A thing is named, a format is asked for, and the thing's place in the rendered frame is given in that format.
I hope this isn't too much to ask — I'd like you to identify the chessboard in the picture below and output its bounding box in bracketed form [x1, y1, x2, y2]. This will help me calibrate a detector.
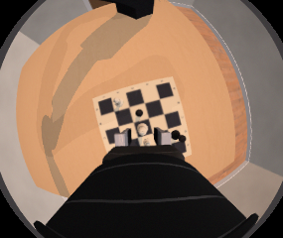
[92, 76, 192, 157]

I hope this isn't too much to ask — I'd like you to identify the black chess king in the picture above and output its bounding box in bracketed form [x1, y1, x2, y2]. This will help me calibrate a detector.
[171, 130, 187, 143]

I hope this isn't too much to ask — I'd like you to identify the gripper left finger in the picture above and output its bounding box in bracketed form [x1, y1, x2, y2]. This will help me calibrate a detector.
[114, 128, 132, 147]

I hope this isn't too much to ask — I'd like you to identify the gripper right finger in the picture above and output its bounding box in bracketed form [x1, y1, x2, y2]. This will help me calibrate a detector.
[154, 127, 171, 145]

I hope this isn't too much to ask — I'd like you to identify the white bishop chess piece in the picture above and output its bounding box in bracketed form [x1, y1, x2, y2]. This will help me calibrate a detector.
[113, 98, 123, 107]

